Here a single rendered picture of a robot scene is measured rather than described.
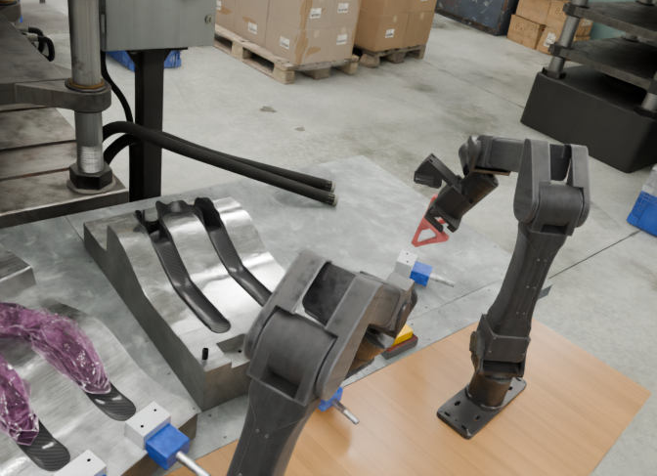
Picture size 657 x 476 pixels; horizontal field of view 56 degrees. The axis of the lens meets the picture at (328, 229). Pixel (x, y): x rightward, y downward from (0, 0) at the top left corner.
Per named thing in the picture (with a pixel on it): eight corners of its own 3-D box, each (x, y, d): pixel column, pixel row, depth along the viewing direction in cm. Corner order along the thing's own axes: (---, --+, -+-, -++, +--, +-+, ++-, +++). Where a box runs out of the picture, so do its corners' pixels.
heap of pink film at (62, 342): (124, 381, 92) (123, 343, 87) (11, 457, 78) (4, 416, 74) (18, 301, 102) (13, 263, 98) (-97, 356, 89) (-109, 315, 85)
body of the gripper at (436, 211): (427, 212, 121) (454, 190, 117) (437, 193, 129) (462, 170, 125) (451, 235, 121) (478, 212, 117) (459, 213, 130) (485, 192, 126)
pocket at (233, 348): (257, 367, 99) (259, 350, 97) (228, 378, 96) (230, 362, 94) (242, 349, 102) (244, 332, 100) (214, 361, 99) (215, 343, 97)
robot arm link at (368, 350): (356, 314, 94) (380, 295, 89) (383, 339, 94) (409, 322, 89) (334, 344, 89) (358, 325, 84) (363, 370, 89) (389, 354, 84)
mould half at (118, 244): (330, 356, 112) (343, 298, 105) (202, 412, 96) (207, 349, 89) (197, 220, 142) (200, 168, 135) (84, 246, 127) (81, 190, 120)
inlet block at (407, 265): (453, 288, 136) (459, 269, 133) (449, 300, 132) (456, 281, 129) (396, 269, 139) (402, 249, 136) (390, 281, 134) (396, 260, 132)
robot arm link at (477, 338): (473, 325, 104) (483, 349, 99) (522, 329, 105) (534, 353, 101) (463, 352, 108) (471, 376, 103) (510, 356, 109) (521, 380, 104)
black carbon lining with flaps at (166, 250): (289, 317, 108) (296, 274, 103) (208, 348, 99) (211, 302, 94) (195, 219, 129) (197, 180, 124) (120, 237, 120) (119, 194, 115)
